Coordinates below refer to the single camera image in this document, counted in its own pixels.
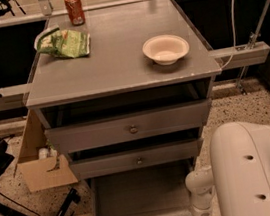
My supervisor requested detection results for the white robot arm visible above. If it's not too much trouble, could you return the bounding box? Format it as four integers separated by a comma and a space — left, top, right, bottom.
185, 122, 270, 216

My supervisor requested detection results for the red soda can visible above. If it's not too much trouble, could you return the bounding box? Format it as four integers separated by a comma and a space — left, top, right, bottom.
64, 0, 86, 26

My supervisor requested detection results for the grey bottom drawer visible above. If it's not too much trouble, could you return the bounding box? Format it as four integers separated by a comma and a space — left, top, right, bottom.
91, 160, 193, 216

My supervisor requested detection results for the white paper bowl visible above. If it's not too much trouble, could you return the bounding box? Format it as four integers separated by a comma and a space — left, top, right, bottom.
142, 35, 190, 66

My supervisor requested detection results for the grey middle drawer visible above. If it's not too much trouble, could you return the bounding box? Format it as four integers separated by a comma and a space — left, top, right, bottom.
70, 139, 203, 180

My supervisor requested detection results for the cardboard box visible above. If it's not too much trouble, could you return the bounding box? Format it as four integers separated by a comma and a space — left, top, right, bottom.
17, 110, 78, 192

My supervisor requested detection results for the green chip bag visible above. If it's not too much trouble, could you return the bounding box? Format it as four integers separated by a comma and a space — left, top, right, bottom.
33, 26, 90, 59

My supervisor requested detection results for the grey drawer cabinet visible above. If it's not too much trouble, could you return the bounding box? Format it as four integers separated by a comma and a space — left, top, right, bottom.
12, 0, 237, 196

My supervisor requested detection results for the grey drawer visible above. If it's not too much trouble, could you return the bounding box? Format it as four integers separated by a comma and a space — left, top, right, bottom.
91, 160, 193, 216
70, 139, 203, 180
45, 99, 210, 154

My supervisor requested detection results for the grey top drawer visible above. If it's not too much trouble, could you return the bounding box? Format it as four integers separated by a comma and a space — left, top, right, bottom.
45, 99, 210, 154

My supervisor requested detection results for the grey metal rail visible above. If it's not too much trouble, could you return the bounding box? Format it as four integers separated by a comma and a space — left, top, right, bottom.
209, 41, 270, 70

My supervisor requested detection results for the white cable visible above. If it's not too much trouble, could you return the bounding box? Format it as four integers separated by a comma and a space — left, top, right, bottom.
209, 0, 246, 70

